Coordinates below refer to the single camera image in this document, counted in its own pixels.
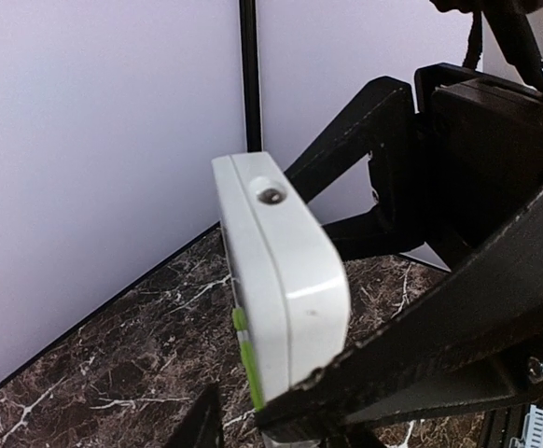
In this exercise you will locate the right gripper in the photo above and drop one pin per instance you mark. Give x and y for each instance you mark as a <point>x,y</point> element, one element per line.
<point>484,155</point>

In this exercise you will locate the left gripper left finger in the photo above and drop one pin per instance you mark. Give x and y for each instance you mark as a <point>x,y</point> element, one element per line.
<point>202,425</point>

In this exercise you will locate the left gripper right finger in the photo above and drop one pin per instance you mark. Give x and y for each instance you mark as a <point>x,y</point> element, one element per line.
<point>492,300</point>

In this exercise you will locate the white remote control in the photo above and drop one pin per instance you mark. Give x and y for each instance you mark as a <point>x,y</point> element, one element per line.
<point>292,300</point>

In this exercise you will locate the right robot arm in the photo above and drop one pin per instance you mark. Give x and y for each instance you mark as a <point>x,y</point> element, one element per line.
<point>501,43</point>

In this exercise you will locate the left black frame post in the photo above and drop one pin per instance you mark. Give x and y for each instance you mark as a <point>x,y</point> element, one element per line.
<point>250,66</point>

